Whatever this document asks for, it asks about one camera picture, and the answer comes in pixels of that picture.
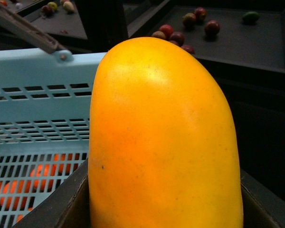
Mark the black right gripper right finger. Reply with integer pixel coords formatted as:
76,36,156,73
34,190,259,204
241,170,285,228

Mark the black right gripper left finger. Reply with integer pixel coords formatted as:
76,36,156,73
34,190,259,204
13,161,91,228

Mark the light blue plastic basket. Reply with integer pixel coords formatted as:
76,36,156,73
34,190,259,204
0,48,104,228

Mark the yellow mango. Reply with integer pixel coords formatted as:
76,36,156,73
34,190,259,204
88,37,243,228

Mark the brown basket handle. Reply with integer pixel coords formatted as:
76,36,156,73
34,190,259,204
0,4,66,54

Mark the green avocado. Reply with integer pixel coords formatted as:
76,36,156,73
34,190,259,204
242,11,260,24

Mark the orange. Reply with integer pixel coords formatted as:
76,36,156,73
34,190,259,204
0,180,54,211
30,154,71,177

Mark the black upper display tray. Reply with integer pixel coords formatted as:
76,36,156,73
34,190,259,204
124,0,285,69

